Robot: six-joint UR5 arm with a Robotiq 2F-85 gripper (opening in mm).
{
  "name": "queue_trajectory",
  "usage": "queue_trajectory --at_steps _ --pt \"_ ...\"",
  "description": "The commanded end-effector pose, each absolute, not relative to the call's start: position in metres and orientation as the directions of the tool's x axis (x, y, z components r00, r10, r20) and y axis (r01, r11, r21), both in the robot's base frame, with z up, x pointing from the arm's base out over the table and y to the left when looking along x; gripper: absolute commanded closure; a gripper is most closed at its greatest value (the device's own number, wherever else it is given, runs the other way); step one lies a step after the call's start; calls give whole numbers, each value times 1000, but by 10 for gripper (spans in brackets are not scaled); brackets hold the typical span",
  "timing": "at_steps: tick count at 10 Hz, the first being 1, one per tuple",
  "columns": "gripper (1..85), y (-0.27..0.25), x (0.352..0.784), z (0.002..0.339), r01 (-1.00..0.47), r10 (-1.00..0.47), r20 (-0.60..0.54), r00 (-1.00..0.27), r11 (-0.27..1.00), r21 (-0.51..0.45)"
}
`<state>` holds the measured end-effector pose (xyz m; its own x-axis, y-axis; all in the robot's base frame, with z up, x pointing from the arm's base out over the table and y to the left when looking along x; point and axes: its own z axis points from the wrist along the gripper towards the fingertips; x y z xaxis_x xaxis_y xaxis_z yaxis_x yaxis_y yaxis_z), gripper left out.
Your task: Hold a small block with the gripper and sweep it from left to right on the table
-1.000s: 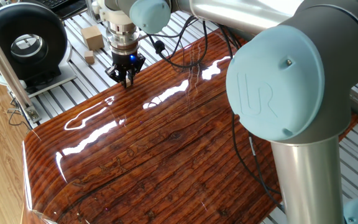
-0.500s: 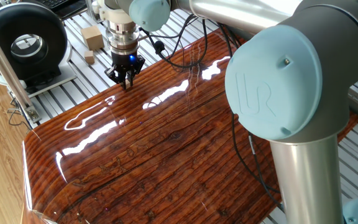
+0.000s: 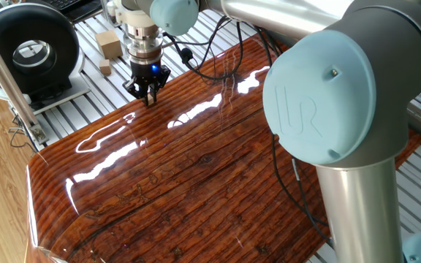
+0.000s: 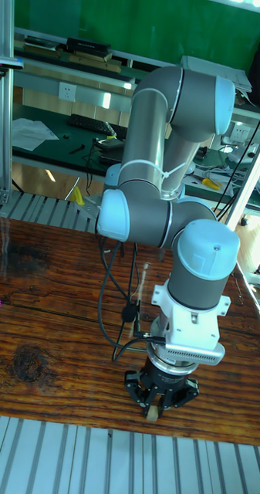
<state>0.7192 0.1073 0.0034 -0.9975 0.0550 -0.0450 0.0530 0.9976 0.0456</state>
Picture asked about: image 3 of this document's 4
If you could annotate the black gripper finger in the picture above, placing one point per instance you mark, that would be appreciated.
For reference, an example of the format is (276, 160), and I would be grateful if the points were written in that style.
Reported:
(161, 87)
(134, 87)

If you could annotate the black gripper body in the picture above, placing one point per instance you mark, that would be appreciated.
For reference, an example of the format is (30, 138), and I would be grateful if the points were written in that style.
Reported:
(147, 75)

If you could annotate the small wooden block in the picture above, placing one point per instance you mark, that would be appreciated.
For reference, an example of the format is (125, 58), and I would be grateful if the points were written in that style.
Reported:
(151, 98)

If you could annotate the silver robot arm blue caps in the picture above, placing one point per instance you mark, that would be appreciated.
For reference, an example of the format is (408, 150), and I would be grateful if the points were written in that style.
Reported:
(356, 212)

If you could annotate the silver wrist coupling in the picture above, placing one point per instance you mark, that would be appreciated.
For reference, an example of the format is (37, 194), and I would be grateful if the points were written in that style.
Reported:
(144, 44)

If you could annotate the medium tan cube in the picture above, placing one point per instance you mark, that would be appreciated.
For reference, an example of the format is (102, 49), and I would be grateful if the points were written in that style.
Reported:
(105, 67)

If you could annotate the large tan cube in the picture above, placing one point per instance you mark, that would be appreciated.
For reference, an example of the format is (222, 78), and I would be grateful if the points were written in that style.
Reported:
(109, 44)

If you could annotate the short aluminium upright profile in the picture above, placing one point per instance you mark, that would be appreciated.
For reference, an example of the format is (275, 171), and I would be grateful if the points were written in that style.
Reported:
(104, 12)

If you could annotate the glossy wood-print table mat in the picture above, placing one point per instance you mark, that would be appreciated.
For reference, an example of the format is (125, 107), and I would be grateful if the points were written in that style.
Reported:
(177, 182)

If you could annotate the black keyboard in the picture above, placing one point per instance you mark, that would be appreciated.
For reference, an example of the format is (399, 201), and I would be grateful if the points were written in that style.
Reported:
(64, 3)

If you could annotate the aluminium frame post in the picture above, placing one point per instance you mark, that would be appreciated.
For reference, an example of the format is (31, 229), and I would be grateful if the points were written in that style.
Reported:
(6, 75)

